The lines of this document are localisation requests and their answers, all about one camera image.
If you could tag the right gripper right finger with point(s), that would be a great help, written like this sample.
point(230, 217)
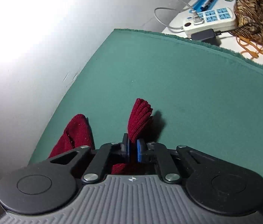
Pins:
point(158, 155)

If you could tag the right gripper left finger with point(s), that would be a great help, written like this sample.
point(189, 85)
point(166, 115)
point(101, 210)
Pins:
point(109, 159)

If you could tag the dark red knit sweater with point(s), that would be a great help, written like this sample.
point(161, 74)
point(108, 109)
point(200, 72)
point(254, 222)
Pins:
point(78, 133)

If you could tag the green felt table mat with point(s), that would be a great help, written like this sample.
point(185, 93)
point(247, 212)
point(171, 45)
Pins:
point(203, 96)

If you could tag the black power adapter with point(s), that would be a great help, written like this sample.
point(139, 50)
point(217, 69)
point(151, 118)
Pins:
point(206, 36)

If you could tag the white blue power strip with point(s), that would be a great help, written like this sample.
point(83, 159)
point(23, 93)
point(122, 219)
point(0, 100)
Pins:
point(221, 19)

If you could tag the orange rubber band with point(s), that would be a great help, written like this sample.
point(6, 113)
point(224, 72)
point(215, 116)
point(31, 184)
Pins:
point(250, 49)

